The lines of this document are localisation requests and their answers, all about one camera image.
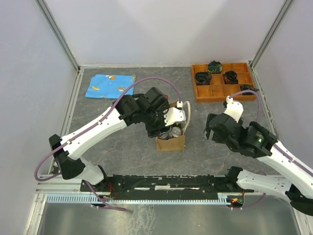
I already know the silver blue energy can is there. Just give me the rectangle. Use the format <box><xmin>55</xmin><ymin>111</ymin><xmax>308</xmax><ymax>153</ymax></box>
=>
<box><xmin>158</xmin><ymin>132</ymin><xmax>171</xmax><ymax>140</ymax></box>

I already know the wooden compartment tray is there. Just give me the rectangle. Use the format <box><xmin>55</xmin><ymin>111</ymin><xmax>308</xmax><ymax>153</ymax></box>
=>
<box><xmin>191</xmin><ymin>62</ymin><xmax>257</xmax><ymax>103</ymax></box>

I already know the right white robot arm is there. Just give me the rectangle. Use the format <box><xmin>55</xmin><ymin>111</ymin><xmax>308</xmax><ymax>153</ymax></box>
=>
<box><xmin>204</xmin><ymin>113</ymin><xmax>313</xmax><ymax>215</ymax></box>

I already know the watermelon canvas tote bag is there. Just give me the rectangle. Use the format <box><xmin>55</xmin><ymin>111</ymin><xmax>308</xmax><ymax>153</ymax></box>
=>
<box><xmin>156</xmin><ymin>101</ymin><xmax>191</xmax><ymax>152</ymax></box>

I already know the aluminium frame post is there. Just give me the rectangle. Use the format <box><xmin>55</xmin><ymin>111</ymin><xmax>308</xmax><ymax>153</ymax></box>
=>
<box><xmin>249</xmin><ymin>0</ymin><xmax>294</xmax><ymax>69</ymax></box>
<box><xmin>35</xmin><ymin>0</ymin><xmax>80</xmax><ymax>71</ymax></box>

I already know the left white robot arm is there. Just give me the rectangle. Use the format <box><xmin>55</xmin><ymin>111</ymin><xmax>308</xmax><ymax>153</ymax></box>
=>
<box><xmin>49</xmin><ymin>87</ymin><xmax>170</xmax><ymax>191</ymax></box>

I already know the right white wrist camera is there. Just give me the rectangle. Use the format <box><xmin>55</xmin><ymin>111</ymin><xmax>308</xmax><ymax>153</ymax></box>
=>
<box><xmin>224</xmin><ymin>96</ymin><xmax>244</xmax><ymax>123</ymax></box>

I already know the green blue rolled tie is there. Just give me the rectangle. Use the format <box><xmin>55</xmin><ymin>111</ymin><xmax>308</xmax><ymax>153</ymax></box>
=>
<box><xmin>207</xmin><ymin>61</ymin><xmax>223</xmax><ymax>74</ymax></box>

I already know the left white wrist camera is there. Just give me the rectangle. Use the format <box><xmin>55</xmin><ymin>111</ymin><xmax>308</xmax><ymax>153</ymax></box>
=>
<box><xmin>163</xmin><ymin>107</ymin><xmax>186</xmax><ymax>126</ymax></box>

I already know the left aluminium frame post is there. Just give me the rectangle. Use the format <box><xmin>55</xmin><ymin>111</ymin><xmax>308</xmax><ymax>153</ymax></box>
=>
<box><xmin>35</xmin><ymin>0</ymin><xmax>80</xmax><ymax>71</ymax></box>

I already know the green floral rolled tie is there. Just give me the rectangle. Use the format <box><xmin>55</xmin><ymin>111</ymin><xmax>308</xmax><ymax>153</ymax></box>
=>
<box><xmin>240</xmin><ymin>84</ymin><xmax>259</xmax><ymax>92</ymax></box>

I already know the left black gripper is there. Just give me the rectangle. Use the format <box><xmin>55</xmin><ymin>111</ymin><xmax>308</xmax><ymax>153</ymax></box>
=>
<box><xmin>142</xmin><ymin>105</ymin><xmax>173</xmax><ymax>138</ymax></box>

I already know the right aluminium frame post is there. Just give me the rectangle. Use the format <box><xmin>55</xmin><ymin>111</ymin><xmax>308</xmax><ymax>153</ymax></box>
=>
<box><xmin>249</xmin><ymin>0</ymin><xmax>294</xmax><ymax>69</ymax></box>

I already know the blue patterned cloth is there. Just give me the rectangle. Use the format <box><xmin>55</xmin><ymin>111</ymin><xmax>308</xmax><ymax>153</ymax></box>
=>
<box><xmin>85</xmin><ymin>74</ymin><xmax>135</xmax><ymax>99</ymax></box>

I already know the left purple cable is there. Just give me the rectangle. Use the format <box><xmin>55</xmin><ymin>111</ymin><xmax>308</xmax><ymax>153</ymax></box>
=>
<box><xmin>34</xmin><ymin>76</ymin><xmax>184</xmax><ymax>212</ymax></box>

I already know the red cola can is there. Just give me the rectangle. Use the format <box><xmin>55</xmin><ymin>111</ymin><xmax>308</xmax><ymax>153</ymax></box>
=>
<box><xmin>171</xmin><ymin>126</ymin><xmax>183</xmax><ymax>138</ymax></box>

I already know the orange floral rolled tie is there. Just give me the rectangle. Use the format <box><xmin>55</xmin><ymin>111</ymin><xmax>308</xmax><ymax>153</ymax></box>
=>
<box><xmin>223</xmin><ymin>70</ymin><xmax>239</xmax><ymax>85</ymax></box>

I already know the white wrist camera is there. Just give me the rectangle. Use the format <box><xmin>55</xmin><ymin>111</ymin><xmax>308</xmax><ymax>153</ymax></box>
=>
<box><xmin>163</xmin><ymin>107</ymin><xmax>186</xmax><ymax>126</ymax></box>
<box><xmin>224</xmin><ymin>96</ymin><xmax>244</xmax><ymax>123</ymax></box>

